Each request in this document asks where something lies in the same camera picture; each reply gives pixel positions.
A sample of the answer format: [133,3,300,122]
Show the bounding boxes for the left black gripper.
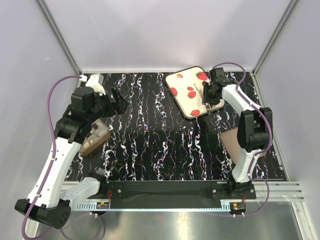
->
[87,86,130,123]

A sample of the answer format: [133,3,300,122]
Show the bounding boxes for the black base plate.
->
[106,180,257,210]

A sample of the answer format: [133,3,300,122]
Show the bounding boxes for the gold tin box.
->
[78,119,111,156]

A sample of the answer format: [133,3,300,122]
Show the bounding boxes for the left controller board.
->
[96,201,110,210]

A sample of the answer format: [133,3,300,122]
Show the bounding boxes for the metal tongs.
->
[205,103,212,115]

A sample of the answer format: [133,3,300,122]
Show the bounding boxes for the strawberry print tray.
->
[165,66,225,120]

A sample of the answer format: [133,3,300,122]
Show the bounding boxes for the right controller board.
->
[231,202,247,212]

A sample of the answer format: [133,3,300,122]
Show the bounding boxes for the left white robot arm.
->
[14,86,129,229]

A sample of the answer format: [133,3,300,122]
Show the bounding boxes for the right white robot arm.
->
[202,80,273,199]

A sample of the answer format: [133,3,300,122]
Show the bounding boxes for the controller board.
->
[231,202,247,212]
[96,201,110,210]

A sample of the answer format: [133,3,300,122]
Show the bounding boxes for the rose gold tin lid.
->
[219,127,267,165]

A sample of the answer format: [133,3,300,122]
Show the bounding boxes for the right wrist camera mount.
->
[209,67,227,84]

